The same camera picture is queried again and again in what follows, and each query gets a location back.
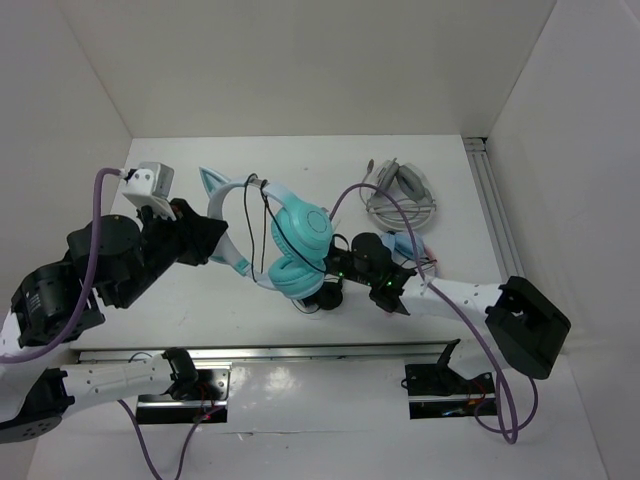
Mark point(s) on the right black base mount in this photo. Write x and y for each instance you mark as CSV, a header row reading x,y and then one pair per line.
x,y
438,392

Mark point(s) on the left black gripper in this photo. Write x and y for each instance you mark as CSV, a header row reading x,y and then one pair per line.
x,y
198,234

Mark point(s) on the aluminium side rail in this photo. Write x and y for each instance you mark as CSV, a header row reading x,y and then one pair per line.
x,y
501,235

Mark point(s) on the black headphones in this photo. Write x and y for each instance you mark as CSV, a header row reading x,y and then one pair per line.
x,y
327,298

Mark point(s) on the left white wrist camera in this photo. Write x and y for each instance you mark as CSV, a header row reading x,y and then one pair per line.
x,y
148,185

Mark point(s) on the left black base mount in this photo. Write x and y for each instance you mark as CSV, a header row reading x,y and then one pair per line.
x,y
207,399

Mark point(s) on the pink blue cat-ear headphones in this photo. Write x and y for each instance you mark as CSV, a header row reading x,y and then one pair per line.
x,y
410,252

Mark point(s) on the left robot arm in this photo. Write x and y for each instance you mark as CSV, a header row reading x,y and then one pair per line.
x,y
110,262

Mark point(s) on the aluminium front rail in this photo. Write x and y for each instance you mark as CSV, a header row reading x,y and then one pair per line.
x,y
317,352

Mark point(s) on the grey white headphones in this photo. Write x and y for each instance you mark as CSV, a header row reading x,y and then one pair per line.
x,y
407,185

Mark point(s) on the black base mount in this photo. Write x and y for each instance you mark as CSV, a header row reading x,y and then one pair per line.
x,y
207,399
438,392

